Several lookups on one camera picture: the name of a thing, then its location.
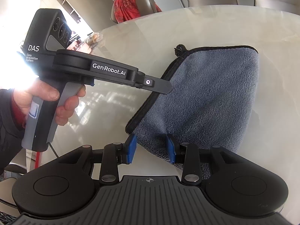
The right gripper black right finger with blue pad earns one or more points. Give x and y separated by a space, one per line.
232 183

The blue grey microfibre towel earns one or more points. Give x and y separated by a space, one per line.
213 91

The chair with red cloth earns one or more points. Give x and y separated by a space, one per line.
125 10

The dark jacket sleeve forearm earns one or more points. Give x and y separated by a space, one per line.
11 133

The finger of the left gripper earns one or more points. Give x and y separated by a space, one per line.
152 84

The person's left hand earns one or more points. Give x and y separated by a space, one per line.
46 98

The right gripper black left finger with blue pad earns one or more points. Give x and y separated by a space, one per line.
70 182

